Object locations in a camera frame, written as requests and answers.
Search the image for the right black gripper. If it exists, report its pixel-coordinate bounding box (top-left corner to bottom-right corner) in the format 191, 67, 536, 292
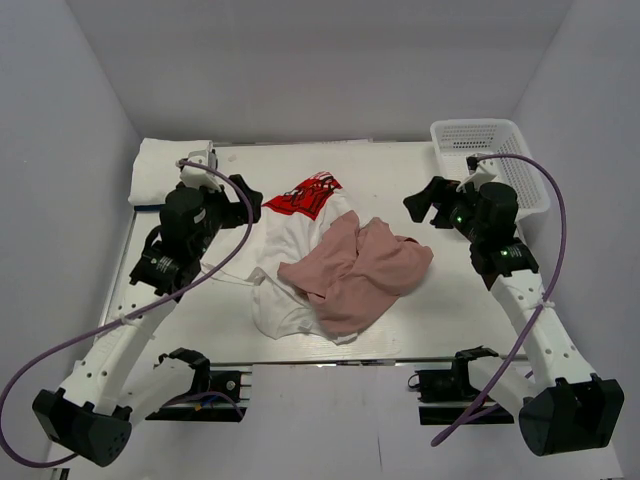
404, 176, 486, 243

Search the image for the white red print t shirt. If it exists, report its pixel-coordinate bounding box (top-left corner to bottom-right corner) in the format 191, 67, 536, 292
212, 171, 356, 339

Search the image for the pink t shirt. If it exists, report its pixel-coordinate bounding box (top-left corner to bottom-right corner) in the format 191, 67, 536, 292
278, 210, 434, 339

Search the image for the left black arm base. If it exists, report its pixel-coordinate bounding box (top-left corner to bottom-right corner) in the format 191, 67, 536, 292
146, 365, 252, 423

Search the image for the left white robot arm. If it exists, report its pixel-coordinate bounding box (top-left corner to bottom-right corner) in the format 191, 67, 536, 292
32, 173, 263, 467

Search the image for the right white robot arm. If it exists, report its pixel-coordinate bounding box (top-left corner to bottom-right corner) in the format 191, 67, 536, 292
403, 176, 624, 456

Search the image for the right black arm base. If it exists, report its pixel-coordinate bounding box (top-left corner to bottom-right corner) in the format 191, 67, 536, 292
407, 362, 516, 427

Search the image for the white plastic basket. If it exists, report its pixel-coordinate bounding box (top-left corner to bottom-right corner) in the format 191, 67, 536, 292
430, 118, 550, 220

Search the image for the folded white t shirt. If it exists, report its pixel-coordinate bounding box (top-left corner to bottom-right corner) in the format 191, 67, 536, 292
128, 138, 213, 207

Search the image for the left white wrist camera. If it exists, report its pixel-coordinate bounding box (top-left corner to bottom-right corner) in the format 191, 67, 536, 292
179, 141, 221, 193

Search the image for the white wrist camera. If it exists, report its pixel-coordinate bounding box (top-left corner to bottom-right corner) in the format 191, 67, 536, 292
456, 154, 498, 192
179, 141, 221, 193

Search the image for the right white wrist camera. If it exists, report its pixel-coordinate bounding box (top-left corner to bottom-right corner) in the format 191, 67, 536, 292
456, 154, 498, 192

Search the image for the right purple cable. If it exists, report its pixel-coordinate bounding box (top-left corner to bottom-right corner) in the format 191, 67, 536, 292
430, 153, 568, 447

